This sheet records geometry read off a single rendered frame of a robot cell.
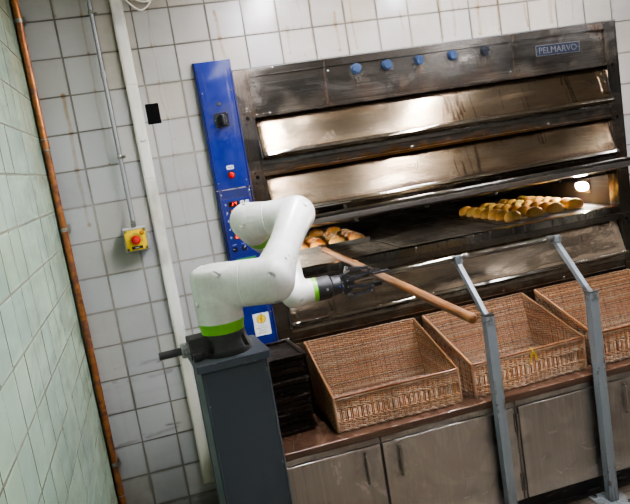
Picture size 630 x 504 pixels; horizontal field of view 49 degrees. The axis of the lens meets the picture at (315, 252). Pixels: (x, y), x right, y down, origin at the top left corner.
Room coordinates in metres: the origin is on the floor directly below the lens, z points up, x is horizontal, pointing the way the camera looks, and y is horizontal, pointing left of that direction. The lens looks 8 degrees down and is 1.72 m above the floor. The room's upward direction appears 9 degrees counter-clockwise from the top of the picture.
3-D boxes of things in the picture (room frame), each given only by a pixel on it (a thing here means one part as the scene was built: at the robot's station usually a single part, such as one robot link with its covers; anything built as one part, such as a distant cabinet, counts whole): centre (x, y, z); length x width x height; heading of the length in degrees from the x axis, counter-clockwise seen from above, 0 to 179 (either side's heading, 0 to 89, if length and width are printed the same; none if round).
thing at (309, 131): (3.32, -0.71, 1.80); 1.79 x 0.11 x 0.19; 103
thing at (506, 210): (3.88, -1.18, 1.21); 0.61 x 0.48 x 0.06; 13
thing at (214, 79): (3.99, 0.52, 1.07); 1.93 x 0.16 x 2.15; 13
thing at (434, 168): (3.32, -0.71, 1.54); 1.79 x 0.11 x 0.19; 103
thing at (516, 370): (3.06, -0.78, 0.72); 0.56 x 0.49 x 0.28; 104
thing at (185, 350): (1.88, 0.34, 1.23); 0.26 x 0.15 x 0.06; 107
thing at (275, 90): (3.35, -0.70, 1.99); 1.80 x 0.08 x 0.21; 103
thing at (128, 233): (2.94, 0.74, 1.46); 0.10 x 0.07 x 0.10; 103
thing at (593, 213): (3.34, -0.70, 1.16); 1.80 x 0.06 x 0.04; 103
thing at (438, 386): (2.93, -0.19, 0.72); 0.56 x 0.49 x 0.28; 102
